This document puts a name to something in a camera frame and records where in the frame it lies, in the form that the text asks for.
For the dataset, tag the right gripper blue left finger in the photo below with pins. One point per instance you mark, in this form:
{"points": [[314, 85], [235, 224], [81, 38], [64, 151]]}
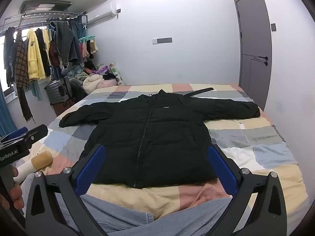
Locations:
{"points": [[43, 213]]}

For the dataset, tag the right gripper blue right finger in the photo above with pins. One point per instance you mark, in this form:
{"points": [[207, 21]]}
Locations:
{"points": [[257, 206]]}

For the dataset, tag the black puffer jacket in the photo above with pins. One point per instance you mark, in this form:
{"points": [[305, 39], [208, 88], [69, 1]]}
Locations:
{"points": [[155, 140]]}

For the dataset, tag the metal clothes rack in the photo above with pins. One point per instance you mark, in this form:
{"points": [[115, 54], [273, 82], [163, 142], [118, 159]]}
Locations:
{"points": [[39, 19]]}

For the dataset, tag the grey bedroom door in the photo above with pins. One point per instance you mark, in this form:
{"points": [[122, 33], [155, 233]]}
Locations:
{"points": [[255, 49]]}

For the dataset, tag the person's left hand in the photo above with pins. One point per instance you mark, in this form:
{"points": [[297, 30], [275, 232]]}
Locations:
{"points": [[16, 196]]}

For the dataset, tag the patchwork checkered bed cover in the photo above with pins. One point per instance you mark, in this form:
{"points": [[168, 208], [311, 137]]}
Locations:
{"points": [[254, 144]]}

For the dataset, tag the grey hard-shell suitcase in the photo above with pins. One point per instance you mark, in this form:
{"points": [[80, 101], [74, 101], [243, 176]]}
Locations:
{"points": [[59, 91]]}

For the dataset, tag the brown houndstooth scarf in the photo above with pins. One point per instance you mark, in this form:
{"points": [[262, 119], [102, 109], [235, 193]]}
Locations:
{"points": [[21, 77]]}

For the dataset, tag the yellow fleece jacket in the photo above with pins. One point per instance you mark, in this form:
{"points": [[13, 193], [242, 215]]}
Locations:
{"points": [[34, 60]]}

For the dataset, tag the dark grey denim jacket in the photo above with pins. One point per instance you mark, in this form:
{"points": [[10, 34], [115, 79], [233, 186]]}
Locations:
{"points": [[66, 44]]}

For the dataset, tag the teal clip hanger with socks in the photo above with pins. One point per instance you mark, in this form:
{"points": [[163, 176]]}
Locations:
{"points": [[88, 46]]}

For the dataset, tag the grey wall switch panel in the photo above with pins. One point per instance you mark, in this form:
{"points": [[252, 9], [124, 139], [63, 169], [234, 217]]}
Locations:
{"points": [[161, 40]]}

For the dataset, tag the small grey wall switch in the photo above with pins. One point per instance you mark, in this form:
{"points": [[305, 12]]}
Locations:
{"points": [[273, 27]]}

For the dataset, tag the white wall air conditioner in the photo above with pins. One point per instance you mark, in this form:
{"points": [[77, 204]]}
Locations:
{"points": [[105, 11]]}

